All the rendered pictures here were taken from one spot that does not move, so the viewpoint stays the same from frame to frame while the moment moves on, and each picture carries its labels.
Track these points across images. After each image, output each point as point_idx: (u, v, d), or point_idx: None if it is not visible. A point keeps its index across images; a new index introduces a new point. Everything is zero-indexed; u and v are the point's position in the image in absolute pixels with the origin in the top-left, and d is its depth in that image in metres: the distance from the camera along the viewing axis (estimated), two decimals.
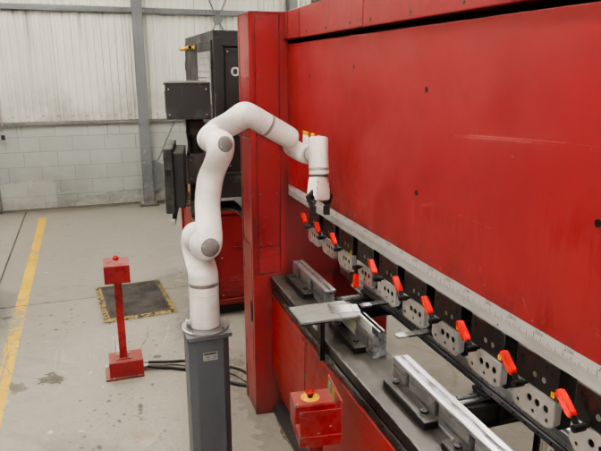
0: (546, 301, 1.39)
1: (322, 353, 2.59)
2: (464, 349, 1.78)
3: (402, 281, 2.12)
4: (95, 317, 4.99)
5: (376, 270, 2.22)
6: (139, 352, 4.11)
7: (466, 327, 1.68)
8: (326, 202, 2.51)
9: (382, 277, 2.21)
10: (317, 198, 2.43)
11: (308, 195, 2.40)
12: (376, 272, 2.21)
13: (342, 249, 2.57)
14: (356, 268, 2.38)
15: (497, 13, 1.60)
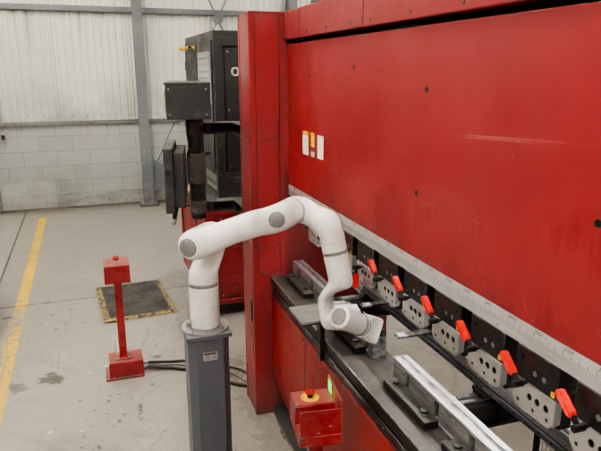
0: (546, 301, 1.39)
1: (322, 353, 2.59)
2: (464, 349, 1.78)
3: (402, 281, 2.12)
4: (95, 317, 4.99)
5: (376, 270, 2.22)
6: (139, 352, 4.11)
7: (466, 327, 1.68)
8: None
9: (382, 277, 2.21)
10: None
11: None
12: (376, 272, 2.21)
13: None
14: (356, 268, 2.38)
15: (497, 13, 1.60)
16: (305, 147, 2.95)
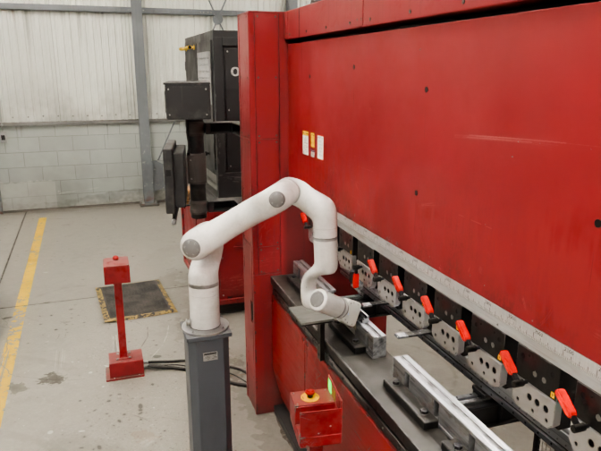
0: (546, 301, 1.39)
1: (322, 353, 2.59)
2: (464, 349, 1.78)
3: (402, 281, 2.12)
4: (95, 317, 4.99)
5: (376, 270, 2.22)
6: (139, 352, 4.11)
7: (466, 327, 1.68)
8: None
9: (382, 277, 2.21)
10: None
11: None
12: (376, 272, 2.21)
13: (342, 249, 2.57)
14: (356, 268, 2.38)
15: (497, 13, 1.60)
16: (305, 147, 2.95)
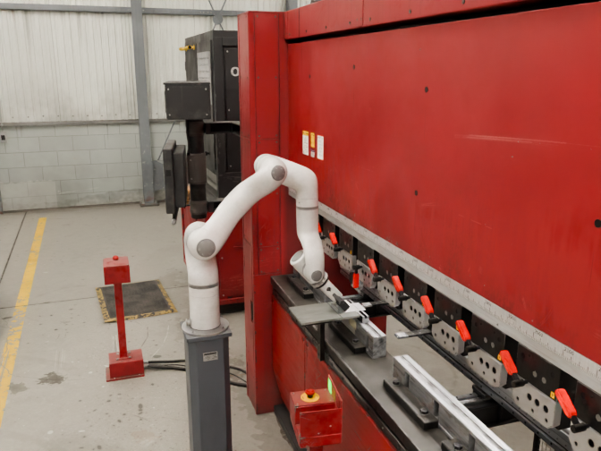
0: (546, 301, 1.39)
1: (322, 353, 2.59)
2: (464, 349, 1.78)
3: (402, 281, 2.12)
4: (95, 317, 4.99)
5: (376, 270, 2.22)
6: (139, 352, 4.11)
7: (466, 327, 1.68)
8: None
9: (382, 277, 2.21)
10: None
11: None
12: (376, 272, 2.21)
13: (342, 249, 2.57)
14: (356, 268, 2.38)
15: (497, 13, 1.60)
16: (305, 147, 2.95)
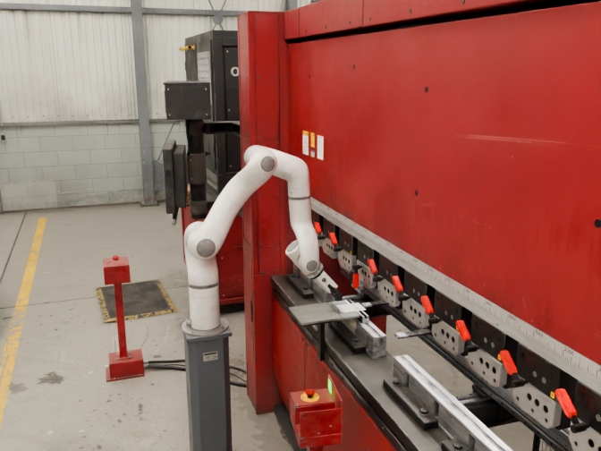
0: (546, 301, 1.39)
1: (322, 353, 2.59)
2: (464, 349, 1.78)
3: (402, 281, 2.12)
4: (95, 317, 4.99)
5: (376, 270, 2.22)
6: (139, 352, 4.11)
7: (466, 327, 1.68)
8: None
9: (382, 277, 2.21)
10: None
11: None
12: (376, 272, 2.21)
13: (342, 249, 2.57)
14: (356, 268, 2.38)
15: (497, 13, 1.60)
16: (305, 147, 2.95)
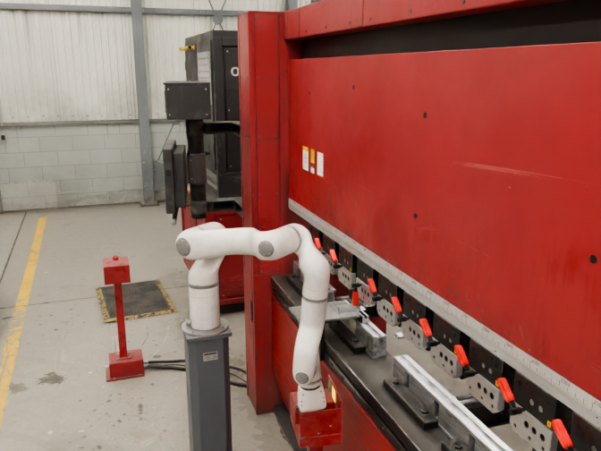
0: (543, 331, 1.41)
1: (322, 353, 2.59)
2: (462, 372, 1.80)
3: (402, 302, 2.14)
4: (95, 317, 4.99)
5: (376, 290, 2.24)
6: (139, 352, 4.11)
7: (464, 353, 1.70)
8: None
9: (381, 297, 2.23)
10: (303, 411, 2.17)
11: (299, 412, 2.19)
12: (375, 292, 2.23)
13: (342, 266, 2.59)
14: (355, 286, 2.40)
15: (497, 13, 1.60)
16: (305, 162, 2.97)
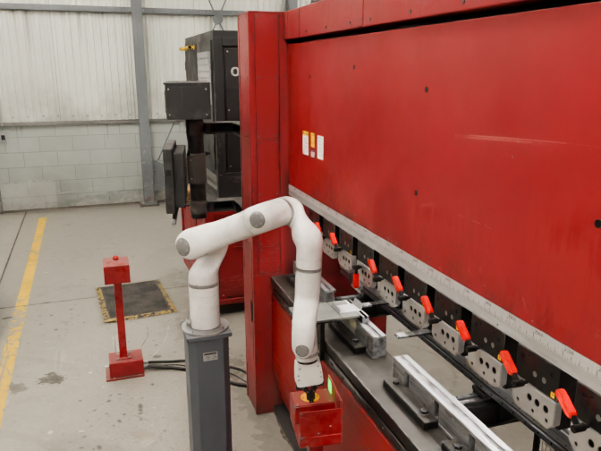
0: (546, 301, 1.39)
1: (322, 353, 2.59)
2: (464, 349, 1.78)
3: (402, 281, 2.12)
4: (95, 317, 4.99)
5: (376, 270, 2.22)
6: (139, 352, 4.11)
7: (466, 327, 1.68)
8: (312, 387, 2.18)
9: (382, 277, 2.21)
10: (300, 386, 2.15)
11: (295, 387, 2.16)
12: (376, 272, 2.21)
13: (342, 249, 2.57)
14: (356, 268, 2.38)
15: (497, 13, 1.60)
16: (305, 147, 2.95)
